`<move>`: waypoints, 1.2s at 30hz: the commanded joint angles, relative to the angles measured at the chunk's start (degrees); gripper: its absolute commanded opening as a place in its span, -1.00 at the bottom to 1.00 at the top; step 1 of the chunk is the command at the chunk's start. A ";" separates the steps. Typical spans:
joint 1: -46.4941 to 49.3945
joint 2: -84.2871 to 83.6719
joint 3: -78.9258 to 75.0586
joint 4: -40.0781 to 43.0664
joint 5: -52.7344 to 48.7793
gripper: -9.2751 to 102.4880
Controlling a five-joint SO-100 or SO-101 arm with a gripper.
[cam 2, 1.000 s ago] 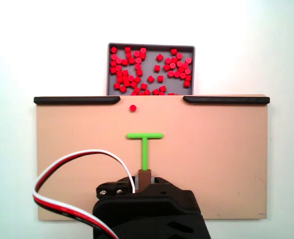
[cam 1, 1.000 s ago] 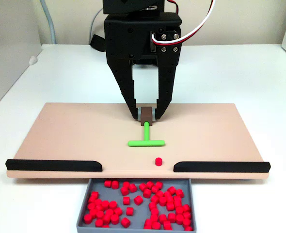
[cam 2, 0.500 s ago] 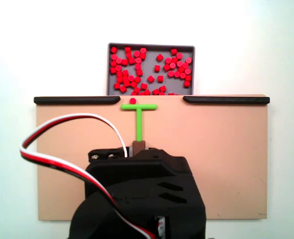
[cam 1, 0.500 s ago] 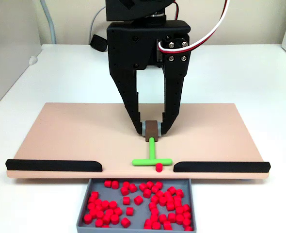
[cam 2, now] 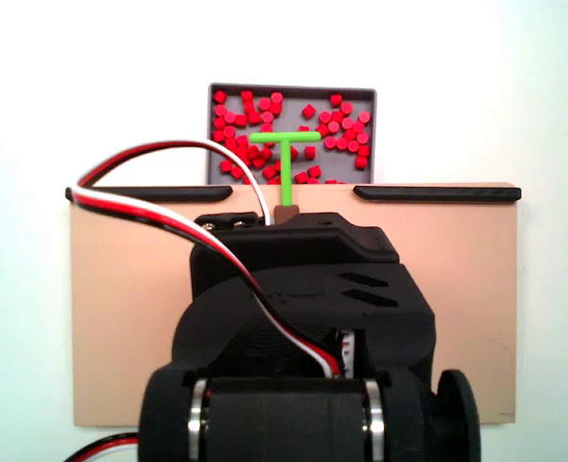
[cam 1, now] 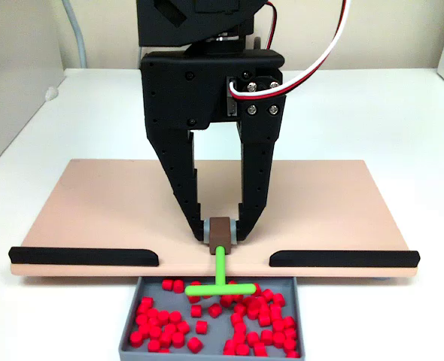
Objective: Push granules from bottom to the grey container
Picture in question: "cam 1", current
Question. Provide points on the beige flat board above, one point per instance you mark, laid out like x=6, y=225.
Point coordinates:
x=94, y=195

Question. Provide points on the grey rectangular container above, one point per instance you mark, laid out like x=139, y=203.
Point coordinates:
x=214, y=334

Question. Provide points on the black edge rail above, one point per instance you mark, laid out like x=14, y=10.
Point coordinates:
x=83, y=256
x=342, y=258

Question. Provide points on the light grey wall conduit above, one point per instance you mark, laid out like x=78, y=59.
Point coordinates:
x=78, y=34

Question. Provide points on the small white corner blob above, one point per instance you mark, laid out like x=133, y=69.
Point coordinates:
x=51, y=93

